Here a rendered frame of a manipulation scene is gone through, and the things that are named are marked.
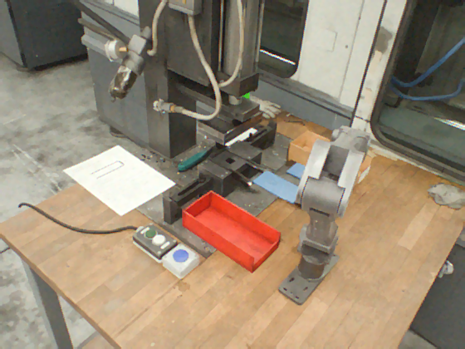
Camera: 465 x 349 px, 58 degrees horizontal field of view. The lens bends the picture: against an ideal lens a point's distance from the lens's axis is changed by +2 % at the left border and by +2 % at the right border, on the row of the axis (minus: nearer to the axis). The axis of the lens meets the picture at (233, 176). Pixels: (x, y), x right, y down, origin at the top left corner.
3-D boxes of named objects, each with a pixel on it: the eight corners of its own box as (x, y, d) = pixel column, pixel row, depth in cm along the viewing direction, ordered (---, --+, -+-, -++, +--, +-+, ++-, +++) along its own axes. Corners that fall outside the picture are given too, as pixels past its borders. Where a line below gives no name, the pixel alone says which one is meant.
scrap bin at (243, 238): (252, 273, 106) (254, 258, 102) (182, 226, 118) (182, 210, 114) (278, 247, 114) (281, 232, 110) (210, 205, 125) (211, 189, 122)
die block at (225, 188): (221, 200, 127) (222, 181, 123) (198, 186, 132) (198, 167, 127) (259, 171, 140) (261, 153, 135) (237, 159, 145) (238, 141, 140)
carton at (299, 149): (349, 193, 136) (355, 174, 131) (286, 161, 147) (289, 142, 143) (367, 175, 144) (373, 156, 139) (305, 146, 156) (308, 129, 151)
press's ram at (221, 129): (226, 155, 116) (232, 51, 98) (161, 121, 128) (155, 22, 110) (263, 131, 127) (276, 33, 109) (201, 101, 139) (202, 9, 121)
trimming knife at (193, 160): (177, 170, 138) (183, 174, 136) (176, 164, 136) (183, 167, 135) (212, 149, 149) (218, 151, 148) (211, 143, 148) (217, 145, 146)
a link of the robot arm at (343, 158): (340, 121, 100) (310, 145, 73) (377, 131, 97) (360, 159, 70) (325, 168, 104) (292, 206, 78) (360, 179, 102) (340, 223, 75)
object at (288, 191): (297, 206, 114) (299, 198, 112) (252, 181, 121) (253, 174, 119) (310, 194, 119) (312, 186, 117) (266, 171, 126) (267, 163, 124)
